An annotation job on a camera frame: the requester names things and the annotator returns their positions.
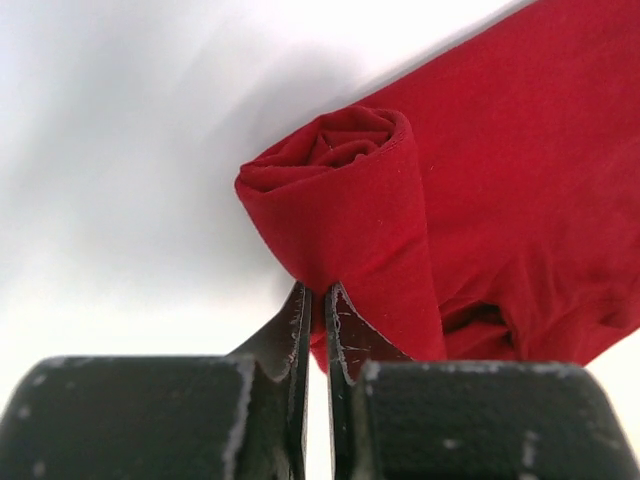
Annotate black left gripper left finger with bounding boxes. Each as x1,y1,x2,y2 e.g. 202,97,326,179
1,284,312,480

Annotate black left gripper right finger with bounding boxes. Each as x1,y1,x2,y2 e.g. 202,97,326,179
325,285,639,480

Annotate red t shirt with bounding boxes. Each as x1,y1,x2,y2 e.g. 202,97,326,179
235,1,639,364

